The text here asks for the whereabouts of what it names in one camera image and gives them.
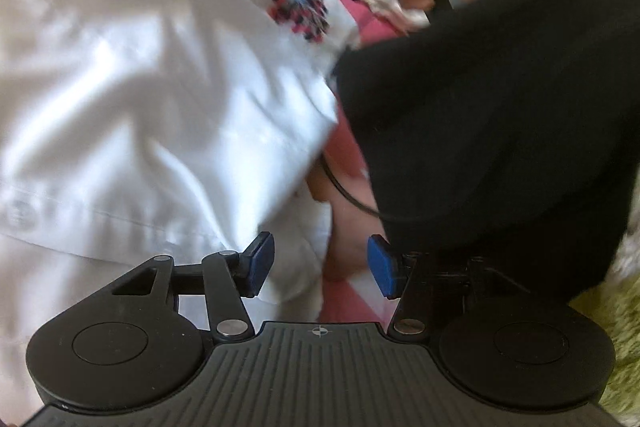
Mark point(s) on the green fluffy cloth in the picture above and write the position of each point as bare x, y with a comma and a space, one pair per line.
615, 347

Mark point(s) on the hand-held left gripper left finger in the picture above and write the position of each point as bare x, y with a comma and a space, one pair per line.
261, 263

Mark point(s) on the pink floral blanket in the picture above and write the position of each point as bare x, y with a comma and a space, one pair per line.
370, 27

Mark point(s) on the white shirt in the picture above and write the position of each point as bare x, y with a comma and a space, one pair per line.
125, 82

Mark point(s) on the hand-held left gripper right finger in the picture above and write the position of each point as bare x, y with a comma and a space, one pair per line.
380, 264

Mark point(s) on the black cloth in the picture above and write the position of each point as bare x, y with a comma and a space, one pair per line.
500, 107

